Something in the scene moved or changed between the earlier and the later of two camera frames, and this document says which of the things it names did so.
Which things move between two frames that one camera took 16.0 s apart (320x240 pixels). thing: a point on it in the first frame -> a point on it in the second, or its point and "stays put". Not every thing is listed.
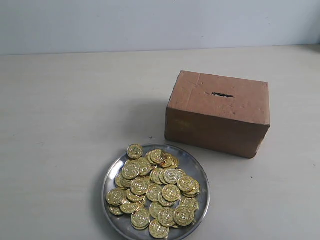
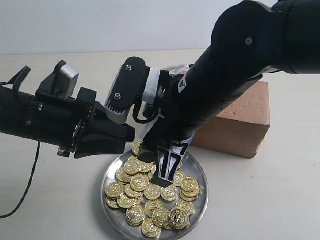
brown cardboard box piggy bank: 226,114 stays put
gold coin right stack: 188,186 stays put
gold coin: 116,197 -> 115,190
